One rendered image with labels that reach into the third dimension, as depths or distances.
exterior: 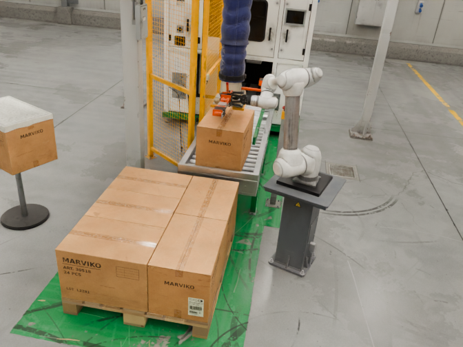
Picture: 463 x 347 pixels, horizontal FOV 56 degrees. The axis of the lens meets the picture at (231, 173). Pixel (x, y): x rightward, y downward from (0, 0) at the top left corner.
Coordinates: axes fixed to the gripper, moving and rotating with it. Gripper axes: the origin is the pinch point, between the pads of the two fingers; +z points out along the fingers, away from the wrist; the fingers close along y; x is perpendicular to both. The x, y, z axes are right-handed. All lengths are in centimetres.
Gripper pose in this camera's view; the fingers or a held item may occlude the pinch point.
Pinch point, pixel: (226, 97)
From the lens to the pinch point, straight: 354.7
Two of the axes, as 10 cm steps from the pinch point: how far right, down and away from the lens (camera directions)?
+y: -0.8, 8.8, 4.7
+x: 1.5, -4.5, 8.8
